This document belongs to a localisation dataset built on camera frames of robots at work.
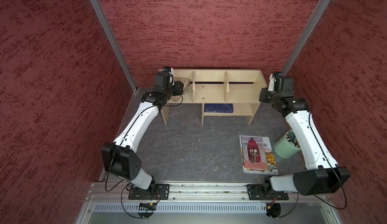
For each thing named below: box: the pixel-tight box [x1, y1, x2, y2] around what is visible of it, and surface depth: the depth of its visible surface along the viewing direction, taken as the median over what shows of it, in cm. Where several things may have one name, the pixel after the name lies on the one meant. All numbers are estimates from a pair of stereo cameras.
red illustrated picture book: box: [239, 135, 279, 176], surface depth 87 cm
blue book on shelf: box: [204, 103, 234, 114], surface depth 92 cm
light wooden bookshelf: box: [160, 69, 268, 126], surface depth 87 cm
